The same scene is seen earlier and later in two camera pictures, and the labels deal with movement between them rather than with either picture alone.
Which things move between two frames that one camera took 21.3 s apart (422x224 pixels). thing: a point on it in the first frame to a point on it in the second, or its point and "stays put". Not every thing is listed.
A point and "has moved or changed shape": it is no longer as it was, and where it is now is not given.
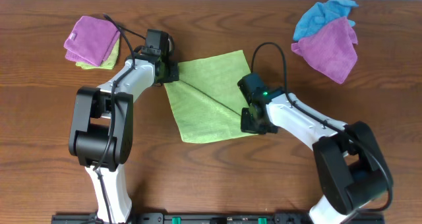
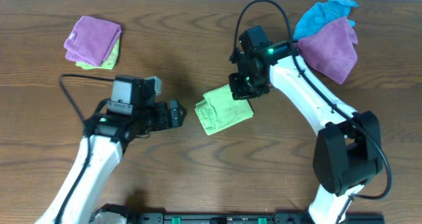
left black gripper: (171, 74) to (163, 114)
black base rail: (210, 219) stays put
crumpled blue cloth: (322, 13) stays put
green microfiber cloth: (206, 101) has moved or changed shape
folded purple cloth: (91, 39) stays put
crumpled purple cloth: (331, 51) stays put
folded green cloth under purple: (109, 63) stays put
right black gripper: (246, 127) to (237, 91)
